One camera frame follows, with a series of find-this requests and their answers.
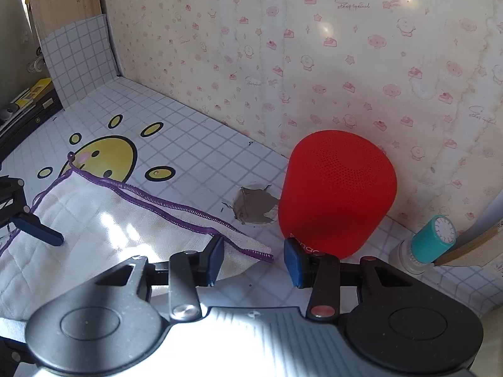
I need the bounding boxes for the teal capped small bottle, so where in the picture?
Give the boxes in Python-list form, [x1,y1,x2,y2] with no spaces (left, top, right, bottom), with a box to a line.
[389,215,457,276]

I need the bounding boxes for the red cylindrical speaker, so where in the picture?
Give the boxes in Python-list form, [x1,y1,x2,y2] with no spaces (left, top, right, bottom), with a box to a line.
[278,130,397,259]

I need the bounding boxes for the white towel with purple trim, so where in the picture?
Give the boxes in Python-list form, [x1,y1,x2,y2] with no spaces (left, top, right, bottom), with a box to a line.
[1,167,274,321]

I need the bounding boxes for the yellow black tool case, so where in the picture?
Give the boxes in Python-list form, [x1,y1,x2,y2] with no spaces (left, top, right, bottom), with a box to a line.
[1,78,63,148]

